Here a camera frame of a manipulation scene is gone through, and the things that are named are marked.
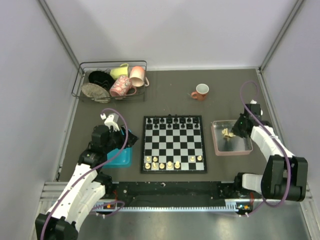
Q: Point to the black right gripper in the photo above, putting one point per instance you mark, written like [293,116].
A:
[235,130]

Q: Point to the black scalloped bowl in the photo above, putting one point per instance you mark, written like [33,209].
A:
[101,79]

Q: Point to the pink white ceramic mug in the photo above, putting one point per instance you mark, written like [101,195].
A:
[138,77]

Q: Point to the white king piece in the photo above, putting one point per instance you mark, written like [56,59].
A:
[177,165]

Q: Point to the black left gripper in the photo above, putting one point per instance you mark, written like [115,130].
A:
[122,137]

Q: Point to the orange ceramic mug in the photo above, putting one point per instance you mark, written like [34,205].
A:
[200,92]

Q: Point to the black white chess board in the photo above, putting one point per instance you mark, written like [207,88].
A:
[172,146]

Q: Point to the pink metal tray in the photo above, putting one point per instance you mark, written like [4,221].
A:
[229,146]

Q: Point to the speckled grey plate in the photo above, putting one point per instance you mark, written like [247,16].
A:
[95,92]

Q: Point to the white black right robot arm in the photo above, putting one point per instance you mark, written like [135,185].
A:
[285,175]

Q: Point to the yellow ceramic mug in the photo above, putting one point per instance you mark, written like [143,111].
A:
[122,70]

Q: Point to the pink floral ceramic mug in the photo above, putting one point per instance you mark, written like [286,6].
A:
[122,88]

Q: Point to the white corner rook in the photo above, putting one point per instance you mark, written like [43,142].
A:
[147,166]

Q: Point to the white pieces in tray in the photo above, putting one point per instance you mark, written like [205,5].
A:
[227,134]

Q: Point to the black wire dish rack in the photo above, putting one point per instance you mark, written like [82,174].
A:
[86,67]

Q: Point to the blue plastic tray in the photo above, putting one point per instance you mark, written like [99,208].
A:
[123,160]

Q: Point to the black chess pieces row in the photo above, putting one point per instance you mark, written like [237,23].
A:
[172,122]

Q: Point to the white queen piece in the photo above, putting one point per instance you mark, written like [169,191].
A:
[169,165]

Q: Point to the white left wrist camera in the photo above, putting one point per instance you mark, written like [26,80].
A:
[111,121]

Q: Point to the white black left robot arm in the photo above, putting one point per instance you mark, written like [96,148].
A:
[87,185]

